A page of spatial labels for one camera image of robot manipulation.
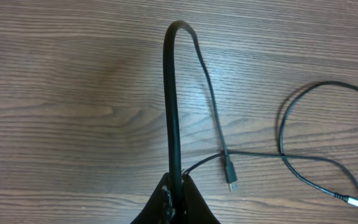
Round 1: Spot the black USB cable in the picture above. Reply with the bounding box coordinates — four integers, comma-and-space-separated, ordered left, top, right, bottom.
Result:
183, 80, 358, 224
162, 20, 239, 218

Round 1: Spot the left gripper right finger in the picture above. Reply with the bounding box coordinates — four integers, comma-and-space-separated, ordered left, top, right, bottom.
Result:
183, 175, 220, 224

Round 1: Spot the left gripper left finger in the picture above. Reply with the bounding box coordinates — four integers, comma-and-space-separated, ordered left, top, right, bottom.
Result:
131, 172, 175, 224

